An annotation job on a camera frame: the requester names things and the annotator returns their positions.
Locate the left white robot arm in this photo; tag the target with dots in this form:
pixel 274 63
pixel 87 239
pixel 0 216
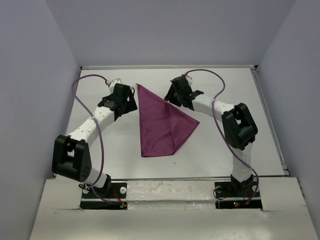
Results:
pixel 71 153

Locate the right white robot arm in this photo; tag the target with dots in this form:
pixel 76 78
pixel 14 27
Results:
pixel 239 129

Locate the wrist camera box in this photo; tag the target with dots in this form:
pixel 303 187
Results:
pixel 189 78
pixel 111 83

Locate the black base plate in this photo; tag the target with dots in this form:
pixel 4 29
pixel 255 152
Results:
pixel 111 197
pixel 233 194

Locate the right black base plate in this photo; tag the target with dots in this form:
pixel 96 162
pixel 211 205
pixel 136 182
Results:
pixel 233 194

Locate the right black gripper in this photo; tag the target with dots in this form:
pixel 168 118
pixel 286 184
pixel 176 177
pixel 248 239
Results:
pixel 170 96

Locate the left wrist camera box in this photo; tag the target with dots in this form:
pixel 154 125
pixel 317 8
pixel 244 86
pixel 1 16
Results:
pixel 111 83

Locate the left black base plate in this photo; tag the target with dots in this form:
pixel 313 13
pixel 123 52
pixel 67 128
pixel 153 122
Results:
pixel 111 197

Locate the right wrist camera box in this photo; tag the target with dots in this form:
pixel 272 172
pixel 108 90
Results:
pixel 189 78

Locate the purple cloth napkin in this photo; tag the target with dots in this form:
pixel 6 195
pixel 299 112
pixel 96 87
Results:
pixel 163 127

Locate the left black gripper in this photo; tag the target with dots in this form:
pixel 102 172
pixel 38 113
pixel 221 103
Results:
pixel 130 106

